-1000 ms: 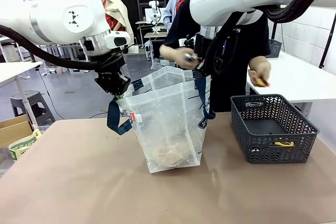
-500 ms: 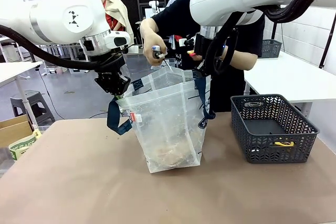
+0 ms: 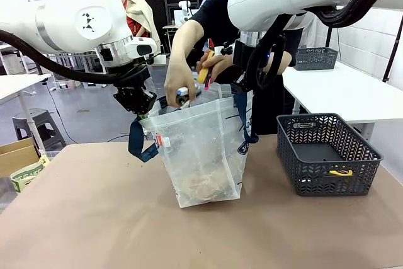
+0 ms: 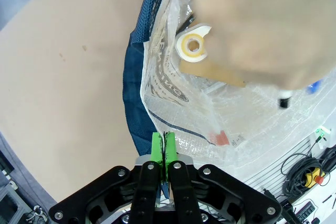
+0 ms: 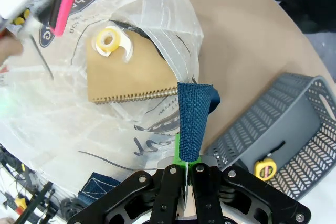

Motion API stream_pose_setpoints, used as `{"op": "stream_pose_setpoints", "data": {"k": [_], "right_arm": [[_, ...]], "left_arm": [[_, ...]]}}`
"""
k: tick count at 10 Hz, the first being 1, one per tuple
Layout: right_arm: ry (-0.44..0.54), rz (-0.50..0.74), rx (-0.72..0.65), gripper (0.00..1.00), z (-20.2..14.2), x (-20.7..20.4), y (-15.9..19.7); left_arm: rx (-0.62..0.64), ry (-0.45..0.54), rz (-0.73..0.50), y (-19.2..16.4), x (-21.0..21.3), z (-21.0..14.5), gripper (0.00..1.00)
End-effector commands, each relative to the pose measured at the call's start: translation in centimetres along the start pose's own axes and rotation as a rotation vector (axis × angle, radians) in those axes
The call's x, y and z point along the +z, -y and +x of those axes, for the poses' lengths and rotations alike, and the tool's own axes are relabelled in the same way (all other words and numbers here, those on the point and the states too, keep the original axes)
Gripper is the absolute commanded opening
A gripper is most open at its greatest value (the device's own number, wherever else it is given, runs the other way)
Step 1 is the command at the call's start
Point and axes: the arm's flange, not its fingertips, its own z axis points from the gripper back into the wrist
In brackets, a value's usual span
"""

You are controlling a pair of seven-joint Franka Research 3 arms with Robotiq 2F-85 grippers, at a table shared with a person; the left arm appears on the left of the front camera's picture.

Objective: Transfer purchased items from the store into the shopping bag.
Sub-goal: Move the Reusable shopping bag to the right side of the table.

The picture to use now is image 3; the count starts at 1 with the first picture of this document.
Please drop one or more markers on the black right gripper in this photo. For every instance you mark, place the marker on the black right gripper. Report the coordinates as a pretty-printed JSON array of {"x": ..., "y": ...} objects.
[{"x": 241, "y": 58}]

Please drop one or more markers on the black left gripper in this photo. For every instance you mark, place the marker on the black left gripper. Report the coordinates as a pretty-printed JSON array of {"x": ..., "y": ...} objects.
[{"x": 132, "y": 92}]

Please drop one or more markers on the yellow item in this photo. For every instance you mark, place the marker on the yellow item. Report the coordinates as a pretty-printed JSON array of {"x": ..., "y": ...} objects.
[{"x": 203, "y": 75}]

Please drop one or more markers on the pink pen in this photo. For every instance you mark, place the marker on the pink pen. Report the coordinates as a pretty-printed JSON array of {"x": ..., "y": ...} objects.
[{"x": 207, "y": 84}]

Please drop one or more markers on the white marker blue cap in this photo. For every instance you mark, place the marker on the white marker blue cap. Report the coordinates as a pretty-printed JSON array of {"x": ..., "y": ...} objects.
[{"x": 183, "y": 92}]

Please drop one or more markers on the person's left forearm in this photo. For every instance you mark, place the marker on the person's left forearm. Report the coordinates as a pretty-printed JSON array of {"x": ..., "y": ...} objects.
[{"x": 283, "y": 61}]

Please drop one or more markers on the person's right forearm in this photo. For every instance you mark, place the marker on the person's right forearm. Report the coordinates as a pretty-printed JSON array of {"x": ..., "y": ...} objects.
[{"x": 185, "y": 48}]

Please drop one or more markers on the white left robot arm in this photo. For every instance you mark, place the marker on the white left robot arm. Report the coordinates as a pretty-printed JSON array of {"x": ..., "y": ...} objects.
[{"x": 82, "y": 14}]

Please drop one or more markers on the person's left hand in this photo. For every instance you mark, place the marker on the person's left hand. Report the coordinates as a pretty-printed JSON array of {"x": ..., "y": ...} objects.
[{"x": 220, "y": 62}]

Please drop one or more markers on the person's right hand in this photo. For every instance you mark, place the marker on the person's right hand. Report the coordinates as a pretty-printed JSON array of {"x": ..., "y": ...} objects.
[{"x": 174, "y": 88}]

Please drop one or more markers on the person in black shirt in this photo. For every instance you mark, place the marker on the person in black shirt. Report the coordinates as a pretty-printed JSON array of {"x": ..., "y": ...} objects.
[{"x": 220, "y": 7}]

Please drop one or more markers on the grey plastic lattice basket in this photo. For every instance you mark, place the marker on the grey plastic lattice basket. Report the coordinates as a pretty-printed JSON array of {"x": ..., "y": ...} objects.
[
  {"x": 315, "y": 59},
  {"x": 327, "y": 155}
]

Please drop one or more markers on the small white background robot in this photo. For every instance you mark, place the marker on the small white background robot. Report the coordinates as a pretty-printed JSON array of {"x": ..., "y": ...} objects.
[{"x": 185, "y": 7}]

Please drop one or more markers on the black upright clamp stand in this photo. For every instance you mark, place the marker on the black upright clamp stand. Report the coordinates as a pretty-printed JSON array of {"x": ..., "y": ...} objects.
[{"x": 329, "y": 36}]

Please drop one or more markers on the mannequin with cream jacket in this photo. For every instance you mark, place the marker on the mannequin with cream jacket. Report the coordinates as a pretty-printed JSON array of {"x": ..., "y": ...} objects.
[{"x": 141, "y": 14}]

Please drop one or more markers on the grey step stool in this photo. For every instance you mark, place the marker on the grey step stool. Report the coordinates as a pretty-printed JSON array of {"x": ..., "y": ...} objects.
[{"x": 37, "y": 121}]

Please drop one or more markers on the black tripod stand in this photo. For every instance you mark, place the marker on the black tripod stand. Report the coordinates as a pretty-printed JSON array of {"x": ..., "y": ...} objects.
[{"x": 38, "y": 69}]

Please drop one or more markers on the white desk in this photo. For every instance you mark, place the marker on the white desk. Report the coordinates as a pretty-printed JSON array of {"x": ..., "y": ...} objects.
[{"x": 19, "y": 84}]

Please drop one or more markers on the green white paper sack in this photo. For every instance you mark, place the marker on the green white paper sack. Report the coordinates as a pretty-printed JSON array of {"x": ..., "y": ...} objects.
[{"x": 26, "y": 176}]

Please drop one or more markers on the cardboard box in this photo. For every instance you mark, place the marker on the cardboard box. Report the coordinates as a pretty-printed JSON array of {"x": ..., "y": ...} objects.
[{"x": 17, "y": 155}]

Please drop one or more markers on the yellow black utility knife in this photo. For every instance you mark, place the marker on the yellow black utility knife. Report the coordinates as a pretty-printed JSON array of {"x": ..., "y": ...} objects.
[{"x": 340, "y": 173}]

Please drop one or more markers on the black slanted stand leg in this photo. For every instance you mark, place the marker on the black slanted stand leg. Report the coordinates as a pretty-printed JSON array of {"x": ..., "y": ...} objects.
[{"x": 393, "y": 51}]

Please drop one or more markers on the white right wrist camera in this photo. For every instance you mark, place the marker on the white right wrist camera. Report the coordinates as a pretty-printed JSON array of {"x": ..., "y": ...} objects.
[{"x": 224, "y": 51}]

